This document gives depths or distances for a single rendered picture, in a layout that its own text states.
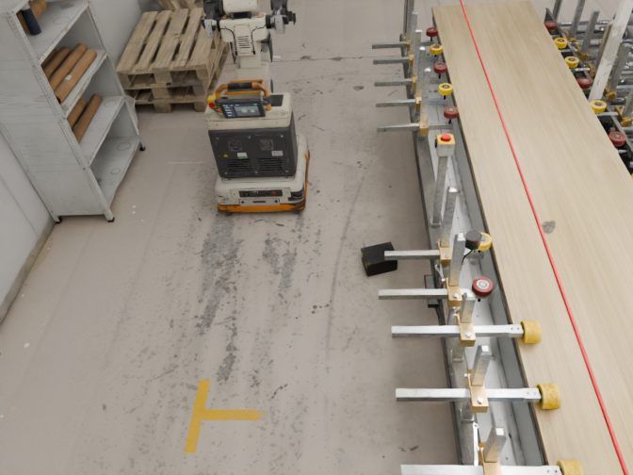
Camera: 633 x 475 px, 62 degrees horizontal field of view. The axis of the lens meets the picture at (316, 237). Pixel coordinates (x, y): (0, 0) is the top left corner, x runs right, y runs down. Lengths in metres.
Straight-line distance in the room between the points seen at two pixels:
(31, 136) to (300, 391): 2.32
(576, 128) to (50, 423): 3.19
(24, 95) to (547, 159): 2.96
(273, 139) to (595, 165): 1.86
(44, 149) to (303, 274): 1.86
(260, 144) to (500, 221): 1.70
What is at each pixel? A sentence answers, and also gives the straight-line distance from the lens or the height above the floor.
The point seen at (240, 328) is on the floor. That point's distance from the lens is 3.24.
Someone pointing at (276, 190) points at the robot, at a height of 0.25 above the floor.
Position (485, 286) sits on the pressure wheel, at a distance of 2.23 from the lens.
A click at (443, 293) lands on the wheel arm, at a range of 2.24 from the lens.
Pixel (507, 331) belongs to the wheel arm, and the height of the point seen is 0.96.
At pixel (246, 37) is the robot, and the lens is 3.54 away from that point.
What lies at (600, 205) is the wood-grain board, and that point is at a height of 0.90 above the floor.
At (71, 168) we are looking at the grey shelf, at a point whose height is 0.51.
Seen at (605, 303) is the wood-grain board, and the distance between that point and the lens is 2.32.
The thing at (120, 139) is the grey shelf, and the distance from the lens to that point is 4.77.
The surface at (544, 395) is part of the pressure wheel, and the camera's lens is 1.93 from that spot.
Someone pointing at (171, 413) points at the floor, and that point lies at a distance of 3.07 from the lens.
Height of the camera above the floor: 2.61
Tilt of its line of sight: 46 degrees down
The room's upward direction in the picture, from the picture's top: 6 degrees counter-clockwise
